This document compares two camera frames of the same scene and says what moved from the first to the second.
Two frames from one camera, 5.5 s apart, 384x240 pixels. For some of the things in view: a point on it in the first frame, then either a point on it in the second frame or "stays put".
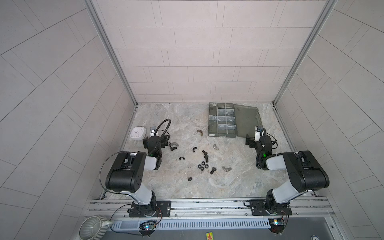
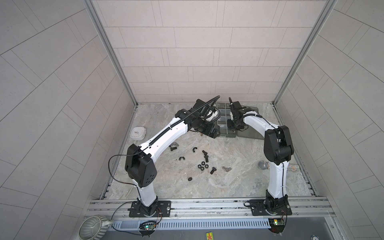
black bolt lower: x=213 y=170 stays put
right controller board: x=276 y=225 stays put
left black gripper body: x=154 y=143 -> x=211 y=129
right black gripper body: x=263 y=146 -> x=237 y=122
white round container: x=138 y=133 stays put
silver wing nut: x=227 y=169 stays put
